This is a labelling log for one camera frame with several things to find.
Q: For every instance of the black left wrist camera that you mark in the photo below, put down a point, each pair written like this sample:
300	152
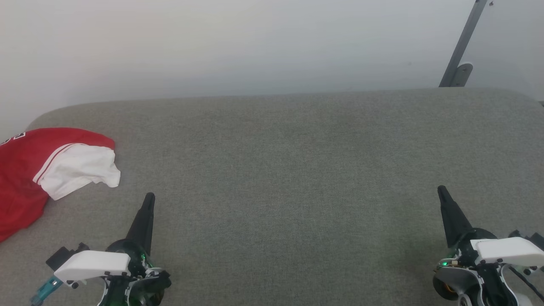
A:
63	255

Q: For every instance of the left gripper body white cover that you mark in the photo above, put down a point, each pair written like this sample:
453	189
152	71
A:
93	263

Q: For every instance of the teal left camera plug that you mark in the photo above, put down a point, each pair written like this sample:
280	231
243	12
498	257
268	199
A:
44	291

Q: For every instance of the grey metal bracket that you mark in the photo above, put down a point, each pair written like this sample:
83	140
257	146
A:
465	38

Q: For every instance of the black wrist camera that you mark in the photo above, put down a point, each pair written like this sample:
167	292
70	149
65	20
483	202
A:
531	239
63	255

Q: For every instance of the red and white garment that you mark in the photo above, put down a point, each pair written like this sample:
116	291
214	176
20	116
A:
21	182

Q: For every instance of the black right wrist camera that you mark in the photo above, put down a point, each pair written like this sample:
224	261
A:
531	239

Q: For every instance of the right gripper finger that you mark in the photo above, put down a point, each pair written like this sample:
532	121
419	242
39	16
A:
454	221

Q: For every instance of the grey pole bracket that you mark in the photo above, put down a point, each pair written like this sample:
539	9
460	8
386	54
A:
462	74

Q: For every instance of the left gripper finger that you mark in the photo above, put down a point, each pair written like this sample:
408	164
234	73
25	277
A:
143	225

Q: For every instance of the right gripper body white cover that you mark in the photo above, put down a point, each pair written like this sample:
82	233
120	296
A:
505	250

